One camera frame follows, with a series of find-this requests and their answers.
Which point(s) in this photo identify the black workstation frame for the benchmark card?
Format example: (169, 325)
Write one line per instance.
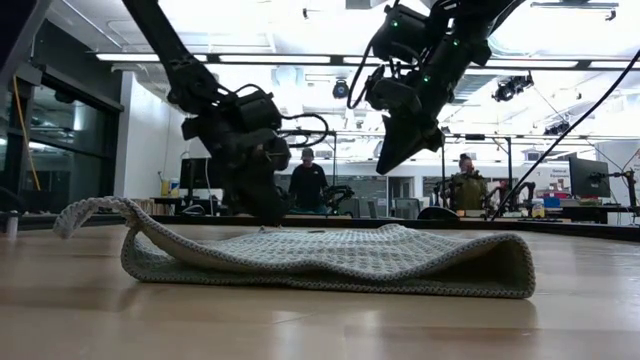
(334, 165)
(509, 165)

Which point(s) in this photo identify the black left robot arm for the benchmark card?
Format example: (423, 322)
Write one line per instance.
(165, 40)

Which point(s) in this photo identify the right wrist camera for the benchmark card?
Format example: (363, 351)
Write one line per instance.
(390, 95)

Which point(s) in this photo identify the grey waffle microfiber towel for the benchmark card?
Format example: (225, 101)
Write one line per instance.
(350, 250)

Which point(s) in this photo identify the wooden crates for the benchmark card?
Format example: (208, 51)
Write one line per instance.
(147, 207)

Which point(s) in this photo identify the black round ceiling speaker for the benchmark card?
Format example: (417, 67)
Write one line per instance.
(341, 90)

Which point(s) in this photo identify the grey office chair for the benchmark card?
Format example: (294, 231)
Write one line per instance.
(406, 207)

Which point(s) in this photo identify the black ceiling spotlights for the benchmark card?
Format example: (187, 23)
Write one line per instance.
(510, 89)
(557, 129)

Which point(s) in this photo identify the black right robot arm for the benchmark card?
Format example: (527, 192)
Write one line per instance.
(480, 20)

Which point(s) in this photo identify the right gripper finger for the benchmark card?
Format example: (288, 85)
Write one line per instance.
(405, 142)

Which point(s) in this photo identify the black background robot arm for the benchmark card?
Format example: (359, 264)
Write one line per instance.
(340, 194)
(522, 192)

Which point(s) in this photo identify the white container blue label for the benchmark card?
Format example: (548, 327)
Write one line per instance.
(175, 188)

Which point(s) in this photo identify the overhead LED light bar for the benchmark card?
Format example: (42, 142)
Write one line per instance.
(275, 59)

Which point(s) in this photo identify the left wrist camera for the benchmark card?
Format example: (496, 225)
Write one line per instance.
(257, 110)

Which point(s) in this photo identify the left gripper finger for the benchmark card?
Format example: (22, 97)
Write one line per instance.
(260, 197)

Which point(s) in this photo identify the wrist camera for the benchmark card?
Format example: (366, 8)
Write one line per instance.
(390, 95)
(257, 110)

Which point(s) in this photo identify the white cylinder foot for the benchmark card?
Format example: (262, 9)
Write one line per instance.
(11, 225)

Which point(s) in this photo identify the black computer monitor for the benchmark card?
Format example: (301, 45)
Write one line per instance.
(590, 179)
(197, 174)

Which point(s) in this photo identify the black overhead box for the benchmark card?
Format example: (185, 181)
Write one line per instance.
(365, 4)

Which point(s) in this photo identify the small yellow bottle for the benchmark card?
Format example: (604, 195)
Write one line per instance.
(538, 211)

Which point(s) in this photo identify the blue bin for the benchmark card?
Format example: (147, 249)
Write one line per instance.
(551, 202)

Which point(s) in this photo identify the black aluminium table frame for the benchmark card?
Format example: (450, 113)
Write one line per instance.
(325, 220)

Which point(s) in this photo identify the person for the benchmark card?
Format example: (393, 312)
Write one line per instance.
(467, 192)
(307, 185)

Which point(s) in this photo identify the yellow container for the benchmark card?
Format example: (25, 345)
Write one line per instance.
(165, 188)

